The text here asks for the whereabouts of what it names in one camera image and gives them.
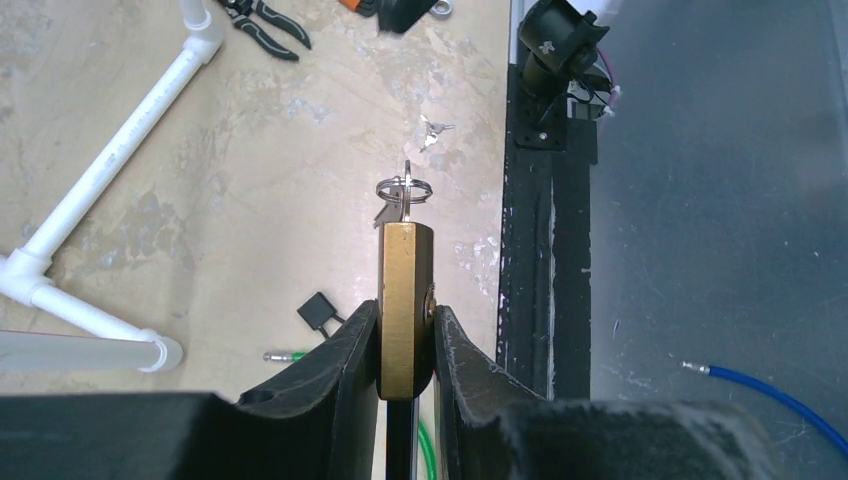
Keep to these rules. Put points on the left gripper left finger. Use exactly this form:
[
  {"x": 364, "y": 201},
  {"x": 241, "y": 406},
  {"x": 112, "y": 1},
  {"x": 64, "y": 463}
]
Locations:
[{"x": 316, "y": 419}]

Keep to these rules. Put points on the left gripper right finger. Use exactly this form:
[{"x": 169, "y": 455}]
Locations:
[{"x": 490, "y": 426}]

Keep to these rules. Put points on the orange bit holder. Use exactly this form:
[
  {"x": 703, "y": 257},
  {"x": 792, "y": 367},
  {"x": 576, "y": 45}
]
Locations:
[{"x": 366, "y": 8}]

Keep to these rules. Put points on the black cable loop lock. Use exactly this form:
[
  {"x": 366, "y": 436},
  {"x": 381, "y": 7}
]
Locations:
[{"x": 317, "y": 311}]

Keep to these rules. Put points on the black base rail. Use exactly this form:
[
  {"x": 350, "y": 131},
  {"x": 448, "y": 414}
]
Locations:
[{"x": 544, "y": 299}]

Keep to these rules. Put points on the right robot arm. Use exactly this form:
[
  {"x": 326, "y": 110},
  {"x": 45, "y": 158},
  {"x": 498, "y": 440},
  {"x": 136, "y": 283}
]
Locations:
[{"x": 562, "y": 47}]

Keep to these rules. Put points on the brass padlock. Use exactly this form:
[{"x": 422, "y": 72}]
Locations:
[{"x": 405, "y": 325}]

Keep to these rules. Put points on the green cable lock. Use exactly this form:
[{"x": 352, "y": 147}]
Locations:
[{"x": 425, "y": 443}]

